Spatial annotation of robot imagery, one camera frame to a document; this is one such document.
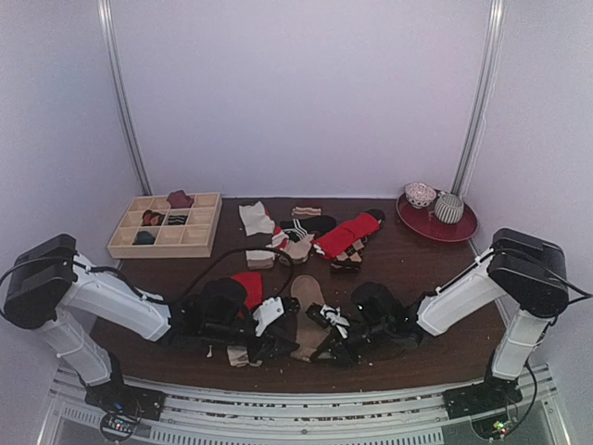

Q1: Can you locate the teal rolled sock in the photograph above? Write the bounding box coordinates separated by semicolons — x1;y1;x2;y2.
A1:
133;231;156;246

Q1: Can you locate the tan sock pair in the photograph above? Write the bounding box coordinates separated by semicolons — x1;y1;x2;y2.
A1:
278;234;314;265

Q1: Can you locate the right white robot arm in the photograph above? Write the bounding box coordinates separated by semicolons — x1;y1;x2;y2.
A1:
306;228;569;419

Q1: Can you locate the beige white folded sock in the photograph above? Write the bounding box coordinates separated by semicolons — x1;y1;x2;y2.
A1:
239;201;275;236

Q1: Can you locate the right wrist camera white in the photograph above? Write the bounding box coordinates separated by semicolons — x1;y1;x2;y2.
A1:
306;303;351;339

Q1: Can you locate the red white striped sock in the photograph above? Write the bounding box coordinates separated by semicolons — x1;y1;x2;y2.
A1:
268;225;290;259

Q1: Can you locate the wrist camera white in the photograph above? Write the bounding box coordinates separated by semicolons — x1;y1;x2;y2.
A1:
252;297;301;337
306;303;351;339

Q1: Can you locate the left black cable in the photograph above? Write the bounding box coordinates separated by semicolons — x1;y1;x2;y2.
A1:
178;246;296;307

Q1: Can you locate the red black rolled sock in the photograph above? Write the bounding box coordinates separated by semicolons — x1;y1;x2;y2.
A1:
141;210;165;227

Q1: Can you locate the red folded sock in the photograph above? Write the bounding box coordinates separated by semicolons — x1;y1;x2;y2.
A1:
312;209;385;260

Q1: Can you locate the metal base rail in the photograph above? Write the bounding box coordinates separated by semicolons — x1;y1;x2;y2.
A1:
39;365;569;445

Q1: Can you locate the red and beige sock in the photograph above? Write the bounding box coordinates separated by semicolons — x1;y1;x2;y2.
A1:
227;272;263;368

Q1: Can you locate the left aluminium frame post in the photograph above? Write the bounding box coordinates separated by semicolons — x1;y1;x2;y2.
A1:
97;0;152;196

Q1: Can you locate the red round plate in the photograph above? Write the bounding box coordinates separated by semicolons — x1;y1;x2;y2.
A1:
396;194;478;243

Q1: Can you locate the black white striped sock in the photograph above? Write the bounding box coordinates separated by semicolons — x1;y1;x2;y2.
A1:
280;215;337;242

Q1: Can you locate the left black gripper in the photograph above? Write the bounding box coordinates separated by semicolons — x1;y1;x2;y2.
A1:
203;314;299;364

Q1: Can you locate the beige brown sock pile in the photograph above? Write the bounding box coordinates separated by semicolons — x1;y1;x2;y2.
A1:
246;247;276;270

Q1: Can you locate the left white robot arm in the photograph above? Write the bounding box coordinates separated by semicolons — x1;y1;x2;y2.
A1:
1;234;300;423

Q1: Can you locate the argyle brown sock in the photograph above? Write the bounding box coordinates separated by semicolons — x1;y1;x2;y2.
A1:
330;236;369;274

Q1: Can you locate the right aluminium frame post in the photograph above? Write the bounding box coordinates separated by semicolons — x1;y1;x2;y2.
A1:
451;0;506;197

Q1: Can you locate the tan brown sock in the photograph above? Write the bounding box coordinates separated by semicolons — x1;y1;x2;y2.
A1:
290;275;330;362

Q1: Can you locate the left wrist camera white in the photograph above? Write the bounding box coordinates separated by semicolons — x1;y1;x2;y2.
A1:
252;297;301;337

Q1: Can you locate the striped ceramic cup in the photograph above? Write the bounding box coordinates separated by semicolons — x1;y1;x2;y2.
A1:
435;192;464;224

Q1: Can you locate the aluminium frame post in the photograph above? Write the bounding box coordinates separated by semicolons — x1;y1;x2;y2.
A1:
97;0;152;196
451;0;506;197

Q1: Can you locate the white patterned bowl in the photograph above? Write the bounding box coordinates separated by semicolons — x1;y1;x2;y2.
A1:
404;183;437;209

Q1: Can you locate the black striped rolled sock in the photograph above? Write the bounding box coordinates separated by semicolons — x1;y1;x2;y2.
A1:
166;214;188;226

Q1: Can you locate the maroon rolled sock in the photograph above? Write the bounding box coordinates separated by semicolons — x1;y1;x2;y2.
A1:
167;190;195;209

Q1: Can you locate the wooden compartment tray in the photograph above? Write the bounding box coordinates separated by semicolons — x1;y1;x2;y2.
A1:
107;193;222;260

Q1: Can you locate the small striped folded sock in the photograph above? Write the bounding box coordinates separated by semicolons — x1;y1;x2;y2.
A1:
291;207;322;218

